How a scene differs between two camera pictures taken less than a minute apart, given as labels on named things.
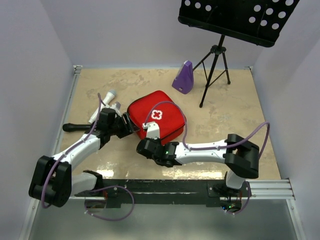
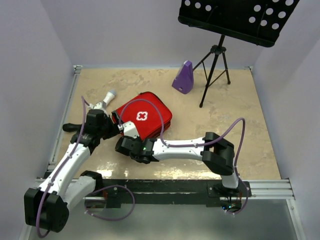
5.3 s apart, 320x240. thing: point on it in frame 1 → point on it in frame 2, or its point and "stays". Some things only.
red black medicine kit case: [170, 118] → [145, 117]
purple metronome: [184, 82] stays
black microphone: [68, 127] stays
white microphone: [108, 97] stays
